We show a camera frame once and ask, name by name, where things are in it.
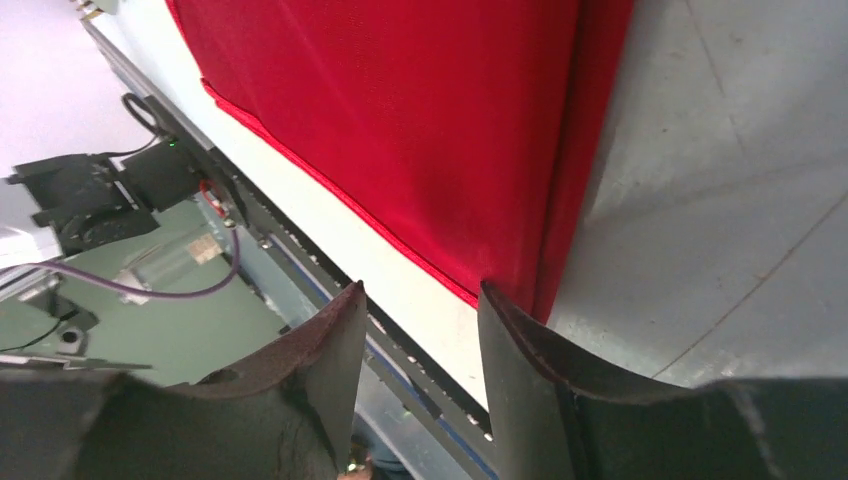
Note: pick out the red cloth napkin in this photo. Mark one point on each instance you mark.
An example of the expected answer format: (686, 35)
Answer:
(462, 132)

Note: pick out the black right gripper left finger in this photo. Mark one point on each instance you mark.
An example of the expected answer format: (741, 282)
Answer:
(283, 412)

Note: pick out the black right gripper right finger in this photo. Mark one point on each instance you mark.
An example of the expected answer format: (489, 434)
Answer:
(557, 411)

